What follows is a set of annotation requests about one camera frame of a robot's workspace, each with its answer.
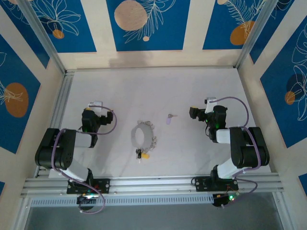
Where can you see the metal keyring with yellow tags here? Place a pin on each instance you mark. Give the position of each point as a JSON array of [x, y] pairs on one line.
[[134, 137]]

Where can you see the purple capped key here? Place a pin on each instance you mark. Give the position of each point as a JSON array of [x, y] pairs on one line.
[[168, 120]]

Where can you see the yellow capped key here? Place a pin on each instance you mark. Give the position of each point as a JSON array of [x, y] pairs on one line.
[[145, 156]]

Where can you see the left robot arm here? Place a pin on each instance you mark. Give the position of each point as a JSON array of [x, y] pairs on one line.
[[60, 148]]

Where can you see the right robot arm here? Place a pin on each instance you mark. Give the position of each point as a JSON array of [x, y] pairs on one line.
[[249, 148]]

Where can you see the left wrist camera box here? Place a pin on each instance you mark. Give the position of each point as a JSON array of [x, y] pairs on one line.
[[95, 104]]

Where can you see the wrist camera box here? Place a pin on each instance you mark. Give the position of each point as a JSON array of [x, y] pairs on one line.
[[210, 101], [95, 104]]

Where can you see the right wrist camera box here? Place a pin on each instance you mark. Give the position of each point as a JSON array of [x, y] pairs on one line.
[[210, 101]]

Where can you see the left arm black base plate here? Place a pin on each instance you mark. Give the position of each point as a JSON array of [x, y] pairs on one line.
[[103, 185]]

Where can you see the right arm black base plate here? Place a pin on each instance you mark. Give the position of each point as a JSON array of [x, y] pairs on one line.
[[201, 183]]

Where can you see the aluminium corner post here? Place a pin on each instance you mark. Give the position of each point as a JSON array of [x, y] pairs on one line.
[[46, 40], [251, 36]]

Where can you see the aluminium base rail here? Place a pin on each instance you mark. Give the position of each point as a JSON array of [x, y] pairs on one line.
[[156, 184]]

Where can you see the aluminium frame leg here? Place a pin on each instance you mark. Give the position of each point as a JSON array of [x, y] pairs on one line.
[[22, 215], [281, 213]]

